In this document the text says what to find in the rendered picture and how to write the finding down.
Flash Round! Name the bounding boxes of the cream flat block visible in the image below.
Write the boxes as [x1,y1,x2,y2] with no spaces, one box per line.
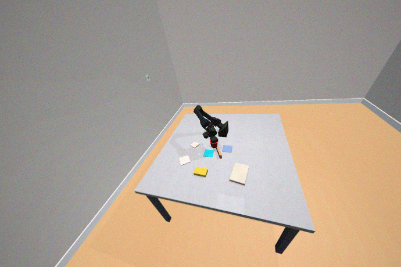
[230,163,249,185]

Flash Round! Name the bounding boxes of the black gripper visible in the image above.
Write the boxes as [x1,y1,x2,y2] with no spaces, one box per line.
[210,135,219,143]

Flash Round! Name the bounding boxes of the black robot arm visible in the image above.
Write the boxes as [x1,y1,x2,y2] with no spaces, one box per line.
[194,105,225,139]

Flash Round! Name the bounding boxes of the red cup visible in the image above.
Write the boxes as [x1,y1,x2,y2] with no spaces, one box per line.
[210,140,217,148]

